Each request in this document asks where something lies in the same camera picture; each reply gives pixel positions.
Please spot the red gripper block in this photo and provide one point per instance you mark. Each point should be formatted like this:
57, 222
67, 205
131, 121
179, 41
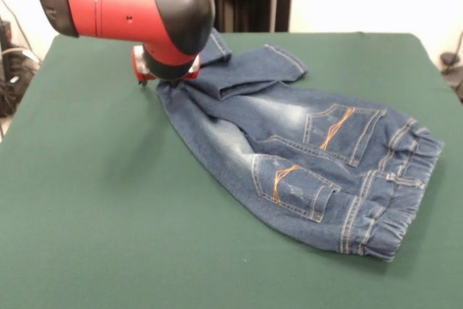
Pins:
138, 64

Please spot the blue denim jeans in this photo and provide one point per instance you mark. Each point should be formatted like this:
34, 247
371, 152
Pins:
289, 142

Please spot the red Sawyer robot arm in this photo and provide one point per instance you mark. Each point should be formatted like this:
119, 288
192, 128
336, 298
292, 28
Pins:
119, 8

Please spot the dark green tablecloth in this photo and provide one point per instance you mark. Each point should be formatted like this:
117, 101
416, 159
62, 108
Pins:
108, 197

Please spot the black floor equipment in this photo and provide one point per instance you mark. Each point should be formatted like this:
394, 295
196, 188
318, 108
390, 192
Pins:
457, 84

